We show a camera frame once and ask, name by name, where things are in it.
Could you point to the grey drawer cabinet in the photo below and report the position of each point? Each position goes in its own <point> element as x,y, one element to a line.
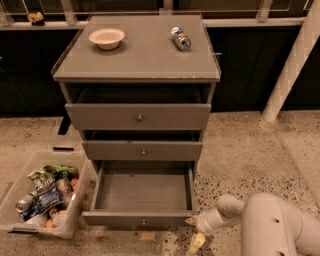
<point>146,55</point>

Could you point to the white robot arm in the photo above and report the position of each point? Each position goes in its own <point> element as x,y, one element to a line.
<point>270,226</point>

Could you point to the metal railing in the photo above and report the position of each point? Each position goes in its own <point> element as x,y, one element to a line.
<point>74,14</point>

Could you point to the green snack bag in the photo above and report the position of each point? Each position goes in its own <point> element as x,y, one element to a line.
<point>62,171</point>

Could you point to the grey drawer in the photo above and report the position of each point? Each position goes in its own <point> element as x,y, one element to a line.
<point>139,107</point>
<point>145,145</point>
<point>142,194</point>

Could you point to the small yellow toy figure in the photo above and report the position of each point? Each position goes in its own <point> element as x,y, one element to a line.
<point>36,18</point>

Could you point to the grey middle drawer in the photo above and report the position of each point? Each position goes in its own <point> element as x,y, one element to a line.
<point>145,145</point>

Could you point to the grey top drawer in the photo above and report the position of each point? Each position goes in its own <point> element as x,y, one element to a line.
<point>139,107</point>

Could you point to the orange fruit in bin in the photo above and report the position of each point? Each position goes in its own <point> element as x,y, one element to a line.
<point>49,223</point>

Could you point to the crushed silver soda can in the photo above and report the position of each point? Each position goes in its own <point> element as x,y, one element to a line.
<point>180,39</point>

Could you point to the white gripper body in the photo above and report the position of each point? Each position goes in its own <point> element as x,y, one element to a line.
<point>204,224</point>

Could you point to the silver can in bin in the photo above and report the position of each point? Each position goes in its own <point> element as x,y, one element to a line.
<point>26,202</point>

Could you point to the grey bottom drawer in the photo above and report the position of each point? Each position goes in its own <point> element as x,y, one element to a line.
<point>142,194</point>

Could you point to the white diagonal pillar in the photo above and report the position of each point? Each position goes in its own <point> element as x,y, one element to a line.
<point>300,51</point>

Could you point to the clear plastic bin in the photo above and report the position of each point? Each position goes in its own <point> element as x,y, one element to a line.
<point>9,217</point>

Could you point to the beige bowl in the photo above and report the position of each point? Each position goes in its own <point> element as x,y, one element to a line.
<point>107,38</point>

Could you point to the blue white chip bag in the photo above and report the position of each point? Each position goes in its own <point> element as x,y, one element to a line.
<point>47,194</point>

